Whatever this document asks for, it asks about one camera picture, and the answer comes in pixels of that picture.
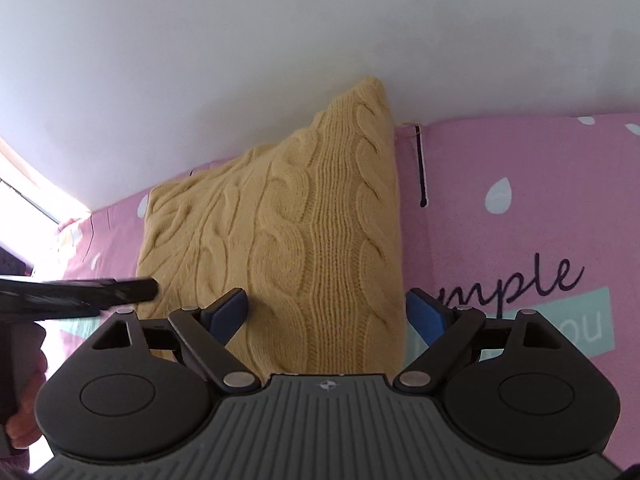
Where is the mustard cable-knit cardigan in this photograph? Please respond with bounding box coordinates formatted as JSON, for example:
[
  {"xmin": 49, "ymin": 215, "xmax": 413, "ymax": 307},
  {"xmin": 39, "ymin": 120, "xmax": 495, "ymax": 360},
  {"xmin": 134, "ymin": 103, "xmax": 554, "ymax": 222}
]
[{"xmin": 137, "ymin": 77, "xmax": 406, "ymax": 377}]

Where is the pink printed bed sheet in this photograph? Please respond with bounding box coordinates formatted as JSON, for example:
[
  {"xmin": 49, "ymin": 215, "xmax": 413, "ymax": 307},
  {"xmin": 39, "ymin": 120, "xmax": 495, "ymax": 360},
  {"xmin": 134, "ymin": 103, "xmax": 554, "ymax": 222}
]
[{"xmin": 49, "ymin": 112, "xmax": 640, "ymax": 480}]

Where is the person's left hand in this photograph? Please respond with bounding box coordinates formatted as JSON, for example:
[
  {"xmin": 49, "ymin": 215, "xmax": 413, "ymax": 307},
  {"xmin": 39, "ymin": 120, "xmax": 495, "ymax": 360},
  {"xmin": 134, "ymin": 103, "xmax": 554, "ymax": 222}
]
[{"xmin": 1, "ymin": 323, "xmax": 48, "ymax": 458}]

